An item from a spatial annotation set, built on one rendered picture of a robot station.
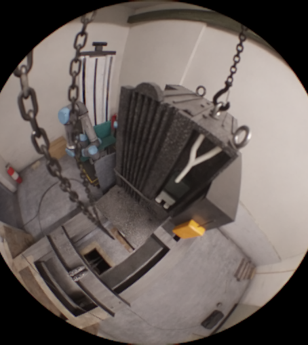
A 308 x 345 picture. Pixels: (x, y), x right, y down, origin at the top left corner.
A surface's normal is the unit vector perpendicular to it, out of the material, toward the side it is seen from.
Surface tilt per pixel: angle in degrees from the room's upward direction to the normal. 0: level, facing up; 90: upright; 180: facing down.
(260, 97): 90
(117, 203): 0
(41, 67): 90
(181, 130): 90
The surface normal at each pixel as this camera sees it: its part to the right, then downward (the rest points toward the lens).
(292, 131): -0.70, 0.47
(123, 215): 0.25, -0.56
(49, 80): 0.68, 0.68
